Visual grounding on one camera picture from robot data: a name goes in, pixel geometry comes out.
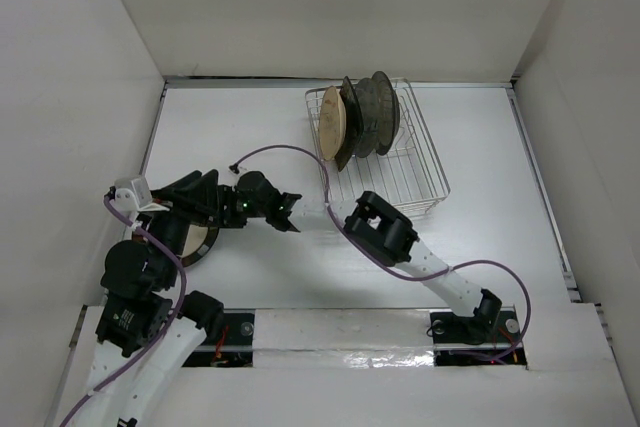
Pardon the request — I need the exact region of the beige bird-painted plate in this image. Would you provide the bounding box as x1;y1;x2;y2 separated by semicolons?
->
318;86;346;161

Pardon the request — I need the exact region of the black square floral plate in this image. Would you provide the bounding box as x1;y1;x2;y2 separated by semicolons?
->
335;76;364;172

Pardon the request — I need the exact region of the grey deer-patterned plate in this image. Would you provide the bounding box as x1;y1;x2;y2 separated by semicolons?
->
355;78;380;158

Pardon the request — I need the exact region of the bronze-rimmed cream plate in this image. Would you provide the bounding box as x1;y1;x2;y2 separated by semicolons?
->
372;71;400;156

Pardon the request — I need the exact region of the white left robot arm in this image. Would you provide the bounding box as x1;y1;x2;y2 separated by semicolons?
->
61;184;225;426

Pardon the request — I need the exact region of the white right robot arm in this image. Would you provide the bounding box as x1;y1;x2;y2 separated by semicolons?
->
152;170;502;345

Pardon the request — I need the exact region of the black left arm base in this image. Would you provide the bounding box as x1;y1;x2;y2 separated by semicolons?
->
183;310;255;368

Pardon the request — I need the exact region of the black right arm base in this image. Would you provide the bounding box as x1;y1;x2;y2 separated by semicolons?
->
426;309;528;367

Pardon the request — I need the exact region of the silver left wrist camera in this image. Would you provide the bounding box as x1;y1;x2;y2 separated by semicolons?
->
107;175;168;213

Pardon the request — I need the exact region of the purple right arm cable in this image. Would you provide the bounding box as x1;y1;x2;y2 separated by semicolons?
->
227;145;531;364

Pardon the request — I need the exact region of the foil-taped front rail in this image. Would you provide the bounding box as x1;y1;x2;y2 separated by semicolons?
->
252;309;435;369

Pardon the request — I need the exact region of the metal wire dish rack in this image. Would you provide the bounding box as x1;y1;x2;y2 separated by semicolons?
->
305;78;450;216

